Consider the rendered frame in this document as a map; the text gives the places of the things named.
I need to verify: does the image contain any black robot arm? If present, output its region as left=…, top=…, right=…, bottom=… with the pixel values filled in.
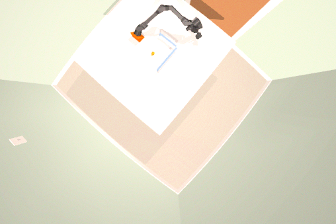
left=133, top=4, right=203, bottom=36

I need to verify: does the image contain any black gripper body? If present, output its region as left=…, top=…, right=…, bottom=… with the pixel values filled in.
left=191, top=27, right=202, bottom=40

